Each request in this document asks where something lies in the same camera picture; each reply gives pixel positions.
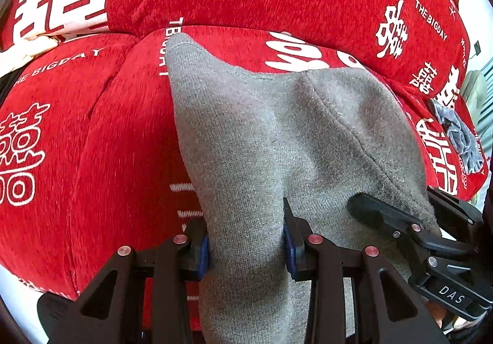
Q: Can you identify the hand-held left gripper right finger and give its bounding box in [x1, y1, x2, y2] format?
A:
[282, 197, 447, 344]

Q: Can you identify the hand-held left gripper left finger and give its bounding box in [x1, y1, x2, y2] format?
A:
[69, 217, 211, 344]

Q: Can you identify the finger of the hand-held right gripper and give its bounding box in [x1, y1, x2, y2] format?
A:
[426, 185, 485, 224]
[348, 192, 425, 241]

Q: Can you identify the grey knit garment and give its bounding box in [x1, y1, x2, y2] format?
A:
[165, 33, 442, 344]

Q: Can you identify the person's right hand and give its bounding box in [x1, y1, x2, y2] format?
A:
[427, 300, 468, 330]

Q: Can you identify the blue-grey crumpled cloth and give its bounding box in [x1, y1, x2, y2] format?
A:
[429, 98, 485, 176]

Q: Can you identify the grey ribbed furniture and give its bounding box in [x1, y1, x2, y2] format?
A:
[460, 59, 493, 133]

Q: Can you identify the red printed sofa cover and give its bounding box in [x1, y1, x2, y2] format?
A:
[0, 0, 491, 302]

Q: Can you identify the cream cloth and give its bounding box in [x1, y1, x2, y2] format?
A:
[0, 35, 59, 77]

